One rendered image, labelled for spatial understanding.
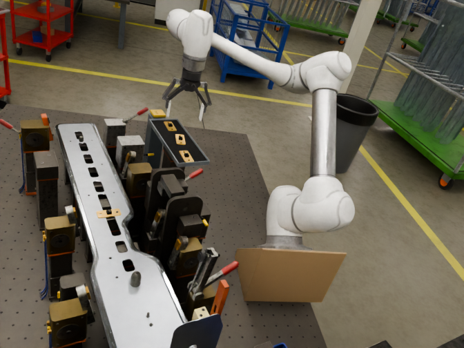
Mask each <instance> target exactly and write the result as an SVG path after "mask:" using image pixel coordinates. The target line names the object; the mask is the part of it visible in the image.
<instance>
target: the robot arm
mask: <svg viewBox="0 0 464 348"><path fill-rule="evenodd" d="M166 26H167V28H168V31H169V32H170V33H171V34H172V35H173V36H174V37H175V38H176V39H177V40H179V41H181V42H182V45H183V47H184V52H183V57H182V66H183V69H182V77H181V78H180V79H178V78H176V77H173V80H172V82H171V84H170V85H169V86H168V88H167V89H166V90H165V92H164V93H163V95H162V99H164V100H166V104H165V107H166V108H167V114H166V115H167V117H169V113H170V107H171V100H172V98H174V97H175V96H176V95H177V94H178V93H180V92H182V91H183V90H185V91H190V92H193V91H195V92H196V93H197V95H198V97H199V98H200V99H201V101H202V105H201V109H200V116H199V120H200V121H202V115H203V113H205V112H206V107H207V106H211V105H212V103H211V99H210V97H209V92H208V90H207V86H208V84H207V82H206V81H204V82H200V79H201V74H202V71H203V70H204V67H205V63H206V56H207V53H208V51H209V49H210V47H211V46H212V47H214V48H216V49H217V50H219V51H221V52H223V53H224V54H226V55H228V56H230V57H232V58H233V59H235V60H237V61H238V62H240V63H242V64H244V65H245V66H248V67H249V68H251V69H253V70H255V71H257V72H258V73H260V74H262V75H264V76H265V77H267V78H268V79H270V80H271V81H272V82H273V83H275V84H276V85H278V86H280V87H281V88H283V89H285V90H288V91H290V92H293V93H296V94H306V93H311V95H312V125H311V178H309V179H308V180H307V181H306V182H305V183H304V188H303V190H302V191H301V190H300V189H298V188H296V187H295V186H289V185H286V186H278V187H276V188H275V189H274V190H273V191H272V193H271V195H270V198H269V201H268V204H267V240H266V244H262V245H259V246H257V248H265V249H289V250H303V251H313V248H311V247H307V246H304V245H303V242H302V234H303V233H305V232H309V233H327V232H332V231H337V230H339V229H342V228H344V227H346V226H347V225H348V224H349V223H350V222H351V221H352V220H353V218H354V213H355V208H354V203H353V201H352V199H351V198H350V196H349V195H348V194H347V193H346V192H344V190H343V188H342V184H341V183H340V182H339V181H338V179H336V95H337V94H338V93H339V92H340V88H341V86H342V83H343V81H344V80H345V79H346V78H348V76H349V74H350V72H351V61H350V59H349V57H348V56H347V55H346V54H345V53H343V52H338V51H330V52H324V53H322V54H319V55H316V56H315V57H312V58H310V59H308V60H306V61H304V62H302V63H299V64H295V65H292V66H290V65H288V64H281V63H278V62H274V61H269V60H267V59H264V58H262V57H260V56H258V55H256V54H254V53H252V52H250V51H248V50H247V49H245V48H243V47H241V46H239V45H237V44H235V43H233V42H231V41H229V40H227V39H225V38H224V37H221V36H219V35H217V34H215V33H214V32H213V18H212V16H211V15H210V14H209V13H208V12H205V11H203V10H193V11H192V12H187V11H185V10H183V9H174V10H172V11H170V12H169V14H168V16H167V20H166ZM178 82H180V84H181V85H180V86H178V88H176V89H175V90H174V91H173V92H172V93H171V94H170V95H168V94H169V93H170V92H171V90H172V89H173V87H174V86H175V85H176V84H177V83H178ZM200 85H201V86H202V87H203V88H204V91H205V93H206V98H207V100H208V101H205V99H204V98H203V96H202V94H201V93H200V91H199V90H198V88H199V87H200Z"/></svg>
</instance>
